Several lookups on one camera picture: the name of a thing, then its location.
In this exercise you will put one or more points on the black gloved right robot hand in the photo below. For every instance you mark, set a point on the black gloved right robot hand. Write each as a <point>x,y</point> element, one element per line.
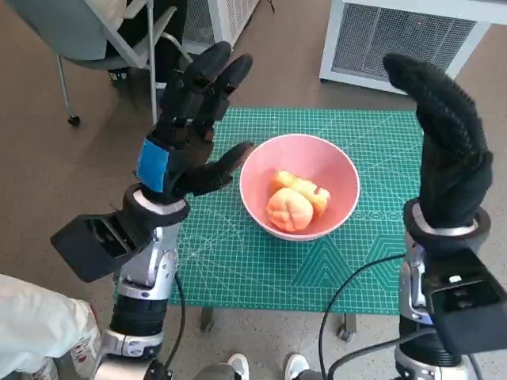
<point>451,166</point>

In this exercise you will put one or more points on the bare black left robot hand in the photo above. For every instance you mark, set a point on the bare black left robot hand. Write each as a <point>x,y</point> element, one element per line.
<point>186,158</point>

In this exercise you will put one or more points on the round toy bread bun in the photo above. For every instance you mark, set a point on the round toy bread bun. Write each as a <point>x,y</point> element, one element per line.
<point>289,210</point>

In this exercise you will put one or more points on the rectangular toy bread loaf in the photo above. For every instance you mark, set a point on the rectangular toy bread loaf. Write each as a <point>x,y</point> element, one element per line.
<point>301,186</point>

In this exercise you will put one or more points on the pink bowl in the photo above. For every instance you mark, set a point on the pink bowl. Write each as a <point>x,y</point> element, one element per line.
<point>309,154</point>

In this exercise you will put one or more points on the green cutting mat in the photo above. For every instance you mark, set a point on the green cutting mat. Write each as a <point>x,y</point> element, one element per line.
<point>237,261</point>

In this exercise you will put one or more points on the person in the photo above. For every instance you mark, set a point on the person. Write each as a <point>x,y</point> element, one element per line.
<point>166,23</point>

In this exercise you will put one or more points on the large white mesh cabinet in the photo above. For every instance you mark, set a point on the large white mesh cabinet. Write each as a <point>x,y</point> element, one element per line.
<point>396,39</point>

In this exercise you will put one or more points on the small white mesh cabinet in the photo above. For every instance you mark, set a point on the small white mesh cabinet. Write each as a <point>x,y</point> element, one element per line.
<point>222,23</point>

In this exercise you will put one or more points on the table leg with caster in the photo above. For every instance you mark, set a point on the table leg with caster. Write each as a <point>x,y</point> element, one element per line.
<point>206,318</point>
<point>348,326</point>

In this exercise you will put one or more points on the cream cushion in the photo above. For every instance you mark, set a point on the cream cushion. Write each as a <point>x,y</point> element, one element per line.
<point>109,12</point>

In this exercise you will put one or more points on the grey chair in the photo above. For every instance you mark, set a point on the grey chair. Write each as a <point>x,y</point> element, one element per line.
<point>47,23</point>

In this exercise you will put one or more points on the white fabric with red print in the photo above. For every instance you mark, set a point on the white fabric with red print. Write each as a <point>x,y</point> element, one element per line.
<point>39,316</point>

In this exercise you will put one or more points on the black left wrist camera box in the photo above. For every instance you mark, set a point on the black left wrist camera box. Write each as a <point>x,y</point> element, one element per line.
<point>95,249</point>

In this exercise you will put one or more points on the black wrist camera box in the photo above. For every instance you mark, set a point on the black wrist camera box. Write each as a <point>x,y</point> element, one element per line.
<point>471,312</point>
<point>95,249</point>

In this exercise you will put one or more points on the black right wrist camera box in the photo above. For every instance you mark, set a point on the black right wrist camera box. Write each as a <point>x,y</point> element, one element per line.
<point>471,312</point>

